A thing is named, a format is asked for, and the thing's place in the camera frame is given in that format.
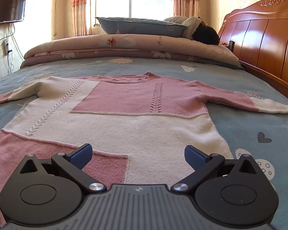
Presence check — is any wall mounted black television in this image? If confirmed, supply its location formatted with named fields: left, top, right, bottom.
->
left=0, top=0, right=26, bottom=24

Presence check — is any pink floral folded quilt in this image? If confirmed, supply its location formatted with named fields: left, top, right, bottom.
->
left=21, top=34, right=241, bottom=69

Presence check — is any red striped curtain left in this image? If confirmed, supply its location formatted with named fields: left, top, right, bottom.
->
left=72, top=0, right=87, bottom=36

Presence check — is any orange wooden headboard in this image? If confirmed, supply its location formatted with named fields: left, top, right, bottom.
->
left=218, top=0, right=288, bottom=98

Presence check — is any blue floral bed sheet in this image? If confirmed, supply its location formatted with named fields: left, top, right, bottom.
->
left=0, top=57, right=288, bottom=229

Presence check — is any blue pillow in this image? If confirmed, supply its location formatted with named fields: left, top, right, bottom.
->
left=96, top=17, right=187, bottom=37

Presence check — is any person lying on bed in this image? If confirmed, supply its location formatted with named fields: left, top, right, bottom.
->
left=159, top=16, right=234, bottom=50

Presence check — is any pink and white knit sweater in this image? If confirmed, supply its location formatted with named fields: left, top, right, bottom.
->
left=0, top=71, right=288, bottom=228

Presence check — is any white power strip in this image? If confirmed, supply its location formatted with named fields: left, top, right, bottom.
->
left=4, top=39, right=12, bottom=56

